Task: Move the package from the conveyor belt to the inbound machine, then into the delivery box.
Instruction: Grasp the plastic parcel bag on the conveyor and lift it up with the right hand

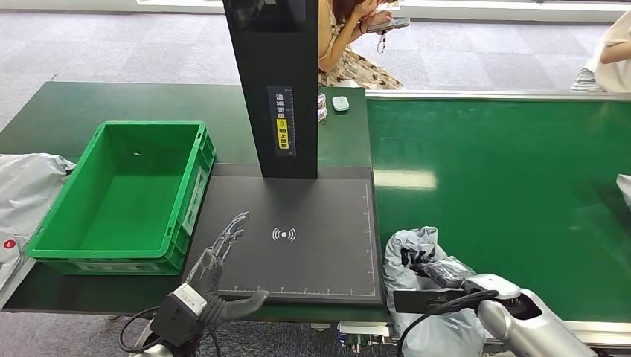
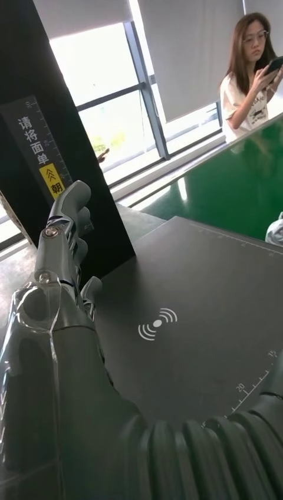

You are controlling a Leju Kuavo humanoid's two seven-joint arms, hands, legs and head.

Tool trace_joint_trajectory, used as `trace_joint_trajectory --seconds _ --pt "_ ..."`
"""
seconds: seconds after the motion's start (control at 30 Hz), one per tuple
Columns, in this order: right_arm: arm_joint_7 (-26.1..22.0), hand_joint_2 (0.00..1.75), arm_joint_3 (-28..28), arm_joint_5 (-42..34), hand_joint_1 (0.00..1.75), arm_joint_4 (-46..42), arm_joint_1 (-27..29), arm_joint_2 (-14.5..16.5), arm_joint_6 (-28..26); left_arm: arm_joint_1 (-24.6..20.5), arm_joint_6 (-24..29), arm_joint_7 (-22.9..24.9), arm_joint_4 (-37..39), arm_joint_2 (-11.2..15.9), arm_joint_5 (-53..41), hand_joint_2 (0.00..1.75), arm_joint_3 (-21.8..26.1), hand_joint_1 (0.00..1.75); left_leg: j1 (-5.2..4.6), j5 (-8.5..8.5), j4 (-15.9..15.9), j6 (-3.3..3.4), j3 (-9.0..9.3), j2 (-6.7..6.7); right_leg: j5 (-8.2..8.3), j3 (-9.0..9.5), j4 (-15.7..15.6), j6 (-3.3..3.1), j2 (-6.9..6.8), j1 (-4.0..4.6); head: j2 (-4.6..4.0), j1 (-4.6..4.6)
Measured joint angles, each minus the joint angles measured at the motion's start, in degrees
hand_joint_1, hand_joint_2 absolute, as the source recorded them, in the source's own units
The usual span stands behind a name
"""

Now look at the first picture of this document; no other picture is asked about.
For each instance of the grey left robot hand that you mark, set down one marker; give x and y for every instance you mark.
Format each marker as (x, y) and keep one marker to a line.
(212, 286)

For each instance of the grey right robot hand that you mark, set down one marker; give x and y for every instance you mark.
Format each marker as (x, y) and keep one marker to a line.
(443, 273)

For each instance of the white package with black print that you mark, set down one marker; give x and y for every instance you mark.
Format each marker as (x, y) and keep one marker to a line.
(399, 256)

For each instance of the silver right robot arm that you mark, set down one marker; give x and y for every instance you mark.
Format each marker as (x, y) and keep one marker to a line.
(532, 330)

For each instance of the green conveyor belt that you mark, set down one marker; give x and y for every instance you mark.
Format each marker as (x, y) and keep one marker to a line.
(517, 187)

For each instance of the black inbound scanner machine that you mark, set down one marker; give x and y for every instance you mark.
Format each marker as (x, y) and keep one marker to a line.
(315, 212)

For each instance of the white package with red print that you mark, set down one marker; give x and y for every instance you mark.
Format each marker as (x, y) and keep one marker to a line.
(626, 189)

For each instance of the green plastic crate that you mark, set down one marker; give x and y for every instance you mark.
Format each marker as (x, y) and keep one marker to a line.
(130, 197)

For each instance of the pale mint earbuds case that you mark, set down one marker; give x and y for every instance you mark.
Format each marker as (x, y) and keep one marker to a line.
(340, 103)

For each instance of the clear eyeglasses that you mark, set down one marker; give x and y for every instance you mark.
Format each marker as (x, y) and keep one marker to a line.
(322, 113)

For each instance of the grey poly mailer bag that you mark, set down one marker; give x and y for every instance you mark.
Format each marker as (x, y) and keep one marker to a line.
(24, 197)

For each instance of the dark green table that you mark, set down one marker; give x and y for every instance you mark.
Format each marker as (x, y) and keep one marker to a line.
(59, 113)

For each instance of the smartphone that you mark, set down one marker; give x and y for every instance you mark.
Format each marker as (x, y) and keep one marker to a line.
(389, 24)

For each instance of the person in white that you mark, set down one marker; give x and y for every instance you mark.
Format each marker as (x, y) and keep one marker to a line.
(613, 69)

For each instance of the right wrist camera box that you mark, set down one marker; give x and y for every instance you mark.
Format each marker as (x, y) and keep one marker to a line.
(419, 300)

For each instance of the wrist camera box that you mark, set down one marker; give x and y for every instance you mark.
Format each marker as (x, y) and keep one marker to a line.
(419, 300)
(177, 315)

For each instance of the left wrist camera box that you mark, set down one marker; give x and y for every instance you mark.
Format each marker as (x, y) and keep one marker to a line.
(177, 315)

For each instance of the metal conveyor motor bracket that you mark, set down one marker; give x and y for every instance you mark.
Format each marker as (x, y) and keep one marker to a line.
(362, 330)

